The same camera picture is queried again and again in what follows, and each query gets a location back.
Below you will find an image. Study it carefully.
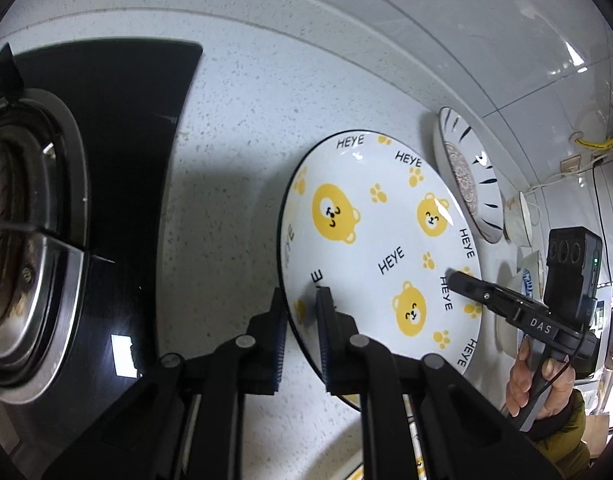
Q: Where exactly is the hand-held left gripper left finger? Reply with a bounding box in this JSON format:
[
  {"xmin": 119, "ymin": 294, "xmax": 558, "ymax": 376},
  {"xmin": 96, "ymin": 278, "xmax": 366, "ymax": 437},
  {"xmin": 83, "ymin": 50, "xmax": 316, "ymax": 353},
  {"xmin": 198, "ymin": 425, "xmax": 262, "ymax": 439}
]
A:
[{"xmin": 41, "ymin": 287, "xmax": 290, "ymax": 480}]

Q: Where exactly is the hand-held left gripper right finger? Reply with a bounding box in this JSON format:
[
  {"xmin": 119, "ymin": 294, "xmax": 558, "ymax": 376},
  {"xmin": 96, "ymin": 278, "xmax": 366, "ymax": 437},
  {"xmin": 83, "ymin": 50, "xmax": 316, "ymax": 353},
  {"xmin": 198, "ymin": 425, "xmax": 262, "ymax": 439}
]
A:
[{"xmin": 314, "ymin": 287, "xmax": 562, "ymax": 480}]

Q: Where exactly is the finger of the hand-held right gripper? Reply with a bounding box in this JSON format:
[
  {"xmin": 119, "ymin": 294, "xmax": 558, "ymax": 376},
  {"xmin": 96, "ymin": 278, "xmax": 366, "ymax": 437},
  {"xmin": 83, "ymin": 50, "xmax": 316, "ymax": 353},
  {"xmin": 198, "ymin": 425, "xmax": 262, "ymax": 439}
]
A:
[{"xmin": 445, "ymin": 270, "xmax": 550, "ymax": 321}]

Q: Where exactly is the yellow bear print plate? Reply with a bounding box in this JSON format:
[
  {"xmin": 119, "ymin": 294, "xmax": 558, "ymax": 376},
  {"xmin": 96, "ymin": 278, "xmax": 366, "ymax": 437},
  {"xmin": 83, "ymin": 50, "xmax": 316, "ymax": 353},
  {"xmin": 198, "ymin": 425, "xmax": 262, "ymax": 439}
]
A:
[{"xmin": 277, "ymin": 130, "xmax": 485, "ymax": 413}]

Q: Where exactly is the person's right forearm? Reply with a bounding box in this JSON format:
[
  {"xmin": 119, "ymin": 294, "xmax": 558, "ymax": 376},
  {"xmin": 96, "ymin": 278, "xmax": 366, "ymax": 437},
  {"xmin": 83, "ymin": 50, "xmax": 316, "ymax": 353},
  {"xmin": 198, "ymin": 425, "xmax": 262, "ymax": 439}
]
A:
[{"xmin": 529, "ymin": 387, "xmax": 592, "ymax": 480}]

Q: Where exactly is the person's right hand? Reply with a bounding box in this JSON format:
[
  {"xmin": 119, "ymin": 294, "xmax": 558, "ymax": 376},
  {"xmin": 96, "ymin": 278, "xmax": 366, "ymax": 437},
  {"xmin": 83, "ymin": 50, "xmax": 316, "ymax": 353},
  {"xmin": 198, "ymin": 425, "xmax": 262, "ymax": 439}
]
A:
[{"xmin": 505, "ymin": 337, "xmax": 577, "ymax": 421}]

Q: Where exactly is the white bowl with blue print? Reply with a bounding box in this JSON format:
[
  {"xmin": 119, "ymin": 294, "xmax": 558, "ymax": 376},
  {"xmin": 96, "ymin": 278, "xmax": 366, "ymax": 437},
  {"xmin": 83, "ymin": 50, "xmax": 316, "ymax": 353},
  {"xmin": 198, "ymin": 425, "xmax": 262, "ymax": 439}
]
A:
[{"xmin": 517, "ymin": 250, "xmax": 546, "ymax": 301}]

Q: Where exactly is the blue patterned bowl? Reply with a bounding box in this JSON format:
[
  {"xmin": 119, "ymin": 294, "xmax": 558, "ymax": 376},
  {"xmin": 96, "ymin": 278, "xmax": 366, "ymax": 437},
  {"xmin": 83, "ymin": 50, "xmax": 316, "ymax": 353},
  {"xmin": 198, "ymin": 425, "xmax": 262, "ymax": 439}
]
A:
[{"xmin": 495, "ymin": 265, "xmax": 542, "ymax": 356}]

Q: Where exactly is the white bowl with brown rim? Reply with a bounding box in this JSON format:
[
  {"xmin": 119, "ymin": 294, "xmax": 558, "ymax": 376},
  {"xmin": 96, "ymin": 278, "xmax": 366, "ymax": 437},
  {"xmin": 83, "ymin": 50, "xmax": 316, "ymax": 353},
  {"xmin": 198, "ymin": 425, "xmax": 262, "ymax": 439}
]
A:
[{"xmin": 503, "ymin": 191, "xmax": 540, "ymax": 248}]

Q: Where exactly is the black striped white plate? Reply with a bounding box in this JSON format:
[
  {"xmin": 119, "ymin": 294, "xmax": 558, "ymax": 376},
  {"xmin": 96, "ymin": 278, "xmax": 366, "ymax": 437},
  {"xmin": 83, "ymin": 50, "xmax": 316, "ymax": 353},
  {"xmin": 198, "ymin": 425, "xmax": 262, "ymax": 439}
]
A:
[{"xmin": 434, "ymin": 106, "xmax": 505, "ymax": 244}]

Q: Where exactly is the light wooden board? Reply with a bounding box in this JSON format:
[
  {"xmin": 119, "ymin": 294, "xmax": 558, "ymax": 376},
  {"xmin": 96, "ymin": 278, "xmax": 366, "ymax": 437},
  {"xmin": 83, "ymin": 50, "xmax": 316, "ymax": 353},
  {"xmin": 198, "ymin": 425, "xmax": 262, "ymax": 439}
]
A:
[{"xmin": 584, "ymin": 412, "xmax": 612, "ymax": 461}]

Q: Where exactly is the black glass gas stove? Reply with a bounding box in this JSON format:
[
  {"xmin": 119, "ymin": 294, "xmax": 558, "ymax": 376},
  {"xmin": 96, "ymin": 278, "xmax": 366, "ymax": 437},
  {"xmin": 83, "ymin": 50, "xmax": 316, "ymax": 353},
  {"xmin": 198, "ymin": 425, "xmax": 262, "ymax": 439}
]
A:
[{"xmin": 0, "ymin": 37, "xmax": 204, "ymax": 480}]

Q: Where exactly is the black pan support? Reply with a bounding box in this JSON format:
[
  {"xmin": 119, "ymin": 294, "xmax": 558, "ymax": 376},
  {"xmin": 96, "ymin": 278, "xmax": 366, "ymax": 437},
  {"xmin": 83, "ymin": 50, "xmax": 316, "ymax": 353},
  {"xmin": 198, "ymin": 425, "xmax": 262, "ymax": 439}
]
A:
[{"xmin": 0, "ymin": 42, "xmax": 27, "ymax": 106}]

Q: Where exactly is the black power cable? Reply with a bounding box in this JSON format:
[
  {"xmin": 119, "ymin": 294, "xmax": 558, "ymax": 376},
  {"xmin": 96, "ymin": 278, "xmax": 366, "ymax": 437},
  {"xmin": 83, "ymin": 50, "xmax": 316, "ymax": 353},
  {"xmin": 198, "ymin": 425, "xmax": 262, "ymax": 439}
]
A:
[{"xmin": 589, "ymin": 157, "xmax": 612, "ymax": 286}]

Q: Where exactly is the white cable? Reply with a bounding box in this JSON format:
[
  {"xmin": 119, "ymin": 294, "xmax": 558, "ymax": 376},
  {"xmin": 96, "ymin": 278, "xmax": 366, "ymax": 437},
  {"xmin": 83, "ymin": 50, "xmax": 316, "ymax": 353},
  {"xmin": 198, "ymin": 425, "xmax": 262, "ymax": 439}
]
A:
[{"xmin": 519, "ymin": 172, "xmax": 595, "ymax": 226}]

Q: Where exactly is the yellow gas hose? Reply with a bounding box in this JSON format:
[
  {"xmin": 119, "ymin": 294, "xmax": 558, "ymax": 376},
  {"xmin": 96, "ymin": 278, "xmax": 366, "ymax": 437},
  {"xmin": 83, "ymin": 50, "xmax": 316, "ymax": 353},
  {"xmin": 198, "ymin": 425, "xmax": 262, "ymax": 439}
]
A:
[{"xmin": 571, "ymin": 130, "xmax": 613, "ymax": 161}]

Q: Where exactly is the steel stove burner ring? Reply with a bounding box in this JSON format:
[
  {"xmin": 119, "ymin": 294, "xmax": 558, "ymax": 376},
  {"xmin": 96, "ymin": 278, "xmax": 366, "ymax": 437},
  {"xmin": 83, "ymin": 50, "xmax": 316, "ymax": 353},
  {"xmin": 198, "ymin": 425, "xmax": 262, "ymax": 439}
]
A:
[{"xmin": 0, "ymin": 87, "xmax": 90, "ymax": 401}]

